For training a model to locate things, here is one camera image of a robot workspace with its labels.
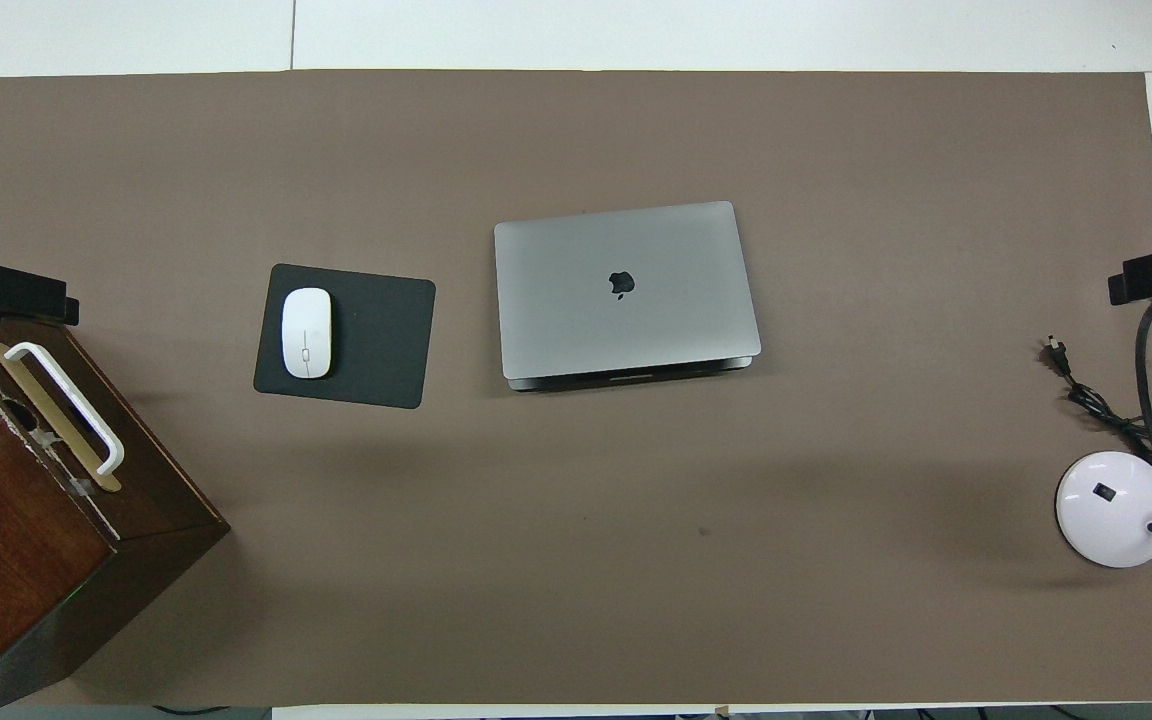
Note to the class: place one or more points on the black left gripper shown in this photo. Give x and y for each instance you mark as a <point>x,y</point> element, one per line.
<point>21,295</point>

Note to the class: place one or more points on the silver laptop computer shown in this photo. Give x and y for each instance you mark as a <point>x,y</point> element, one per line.
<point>626,300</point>

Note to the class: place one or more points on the white desk lamp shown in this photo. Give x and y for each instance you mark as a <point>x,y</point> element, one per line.
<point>1106,510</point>

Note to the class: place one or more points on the dark brown wooden box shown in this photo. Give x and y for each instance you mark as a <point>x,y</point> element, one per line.
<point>6,540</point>

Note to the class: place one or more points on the white computer mouse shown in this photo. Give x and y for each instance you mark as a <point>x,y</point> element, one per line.
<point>307,332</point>

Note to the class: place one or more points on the black mouse pad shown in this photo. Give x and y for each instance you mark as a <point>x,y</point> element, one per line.
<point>381,340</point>

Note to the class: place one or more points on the brown table mat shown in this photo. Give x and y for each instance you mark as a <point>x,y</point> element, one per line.
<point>636,550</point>

